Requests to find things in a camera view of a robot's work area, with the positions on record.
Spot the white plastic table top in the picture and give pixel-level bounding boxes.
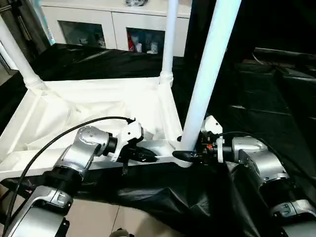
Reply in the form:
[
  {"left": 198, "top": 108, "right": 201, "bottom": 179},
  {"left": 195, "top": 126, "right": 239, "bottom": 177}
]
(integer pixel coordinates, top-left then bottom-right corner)
[{"left": 0, "top": 76, "right": 196, "bottom": 177}]

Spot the white plastic table leg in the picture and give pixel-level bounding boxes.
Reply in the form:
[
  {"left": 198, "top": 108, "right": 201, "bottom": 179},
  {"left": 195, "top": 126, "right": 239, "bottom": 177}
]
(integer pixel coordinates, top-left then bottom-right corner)
[
  {"left": 181, "top": 0, "right": 242, "bottom": 152},
  {"left": 0, "top": 23, "right": 47, "bottom": 91},
  {"left": 159, "top": 0, "right": 179, "bottom": 86}
]

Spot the black glossy mat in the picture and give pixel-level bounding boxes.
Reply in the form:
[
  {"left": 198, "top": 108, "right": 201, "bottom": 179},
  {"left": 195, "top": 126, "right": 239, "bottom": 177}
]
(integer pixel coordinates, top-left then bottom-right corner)
[{"left": 0, "top": 43, "right": 316, "bottom": 237}]

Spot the dark brown rounded object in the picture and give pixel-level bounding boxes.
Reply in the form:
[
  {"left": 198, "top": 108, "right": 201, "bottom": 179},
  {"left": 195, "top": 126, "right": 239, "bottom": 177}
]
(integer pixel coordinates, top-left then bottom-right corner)
[{"left": 110, "top": 228, "right": 135, "bottom": 237}]

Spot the red package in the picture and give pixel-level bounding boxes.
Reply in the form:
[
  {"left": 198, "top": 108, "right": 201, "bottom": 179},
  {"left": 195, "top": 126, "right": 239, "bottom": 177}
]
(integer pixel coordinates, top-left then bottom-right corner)
[{"left": 127, "top": 33, "right": 138, "bottom": 52}]

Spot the black flat monitor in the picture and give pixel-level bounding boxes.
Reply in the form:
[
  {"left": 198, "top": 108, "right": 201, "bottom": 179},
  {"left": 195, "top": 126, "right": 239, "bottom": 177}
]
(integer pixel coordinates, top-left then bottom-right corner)
[{"left": 253, "top": 0, "right": 316, "bottom": 60}]

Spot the white glass door cabinet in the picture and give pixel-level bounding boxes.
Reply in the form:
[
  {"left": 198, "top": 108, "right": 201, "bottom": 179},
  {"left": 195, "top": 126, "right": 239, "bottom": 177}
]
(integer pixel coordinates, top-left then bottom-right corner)
[{"left": 40, "top": 0, "right": 191, "bottom": 57}]

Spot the pale teal translucent object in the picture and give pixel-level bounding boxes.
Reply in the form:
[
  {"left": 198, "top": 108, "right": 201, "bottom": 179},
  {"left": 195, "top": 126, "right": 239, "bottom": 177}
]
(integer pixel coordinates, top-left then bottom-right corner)
[{"left": 39, "top": 4, "right": 55, "bottom": 46}]

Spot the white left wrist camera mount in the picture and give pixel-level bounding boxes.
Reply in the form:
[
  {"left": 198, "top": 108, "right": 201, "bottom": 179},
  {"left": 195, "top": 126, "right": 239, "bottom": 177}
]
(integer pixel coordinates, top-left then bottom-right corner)
[{"left": 112, "top": 120, "right": 144, "bottom": 163}]

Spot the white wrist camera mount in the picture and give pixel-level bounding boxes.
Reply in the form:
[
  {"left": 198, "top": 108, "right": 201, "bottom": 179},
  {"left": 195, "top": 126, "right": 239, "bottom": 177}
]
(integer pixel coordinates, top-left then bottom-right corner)
[
  {"left": 112, "top": 120, "right": 144, "bottom": 163},
  {"left": 201, "top": 115, "right": 225, "bottom": 163}
]

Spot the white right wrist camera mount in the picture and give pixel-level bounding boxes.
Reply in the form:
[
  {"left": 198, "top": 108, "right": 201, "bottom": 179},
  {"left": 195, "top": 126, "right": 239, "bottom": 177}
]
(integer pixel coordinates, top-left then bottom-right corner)
[{"left": 201, "top": 115, "right": 225, "bottom": 163}]

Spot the tangled dark cable bundle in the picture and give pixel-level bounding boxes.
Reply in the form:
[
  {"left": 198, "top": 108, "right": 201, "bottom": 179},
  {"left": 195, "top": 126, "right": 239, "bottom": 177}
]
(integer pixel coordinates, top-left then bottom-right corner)
[{"left": 125, "top": 0, "right": 150, "bottom": 7}]

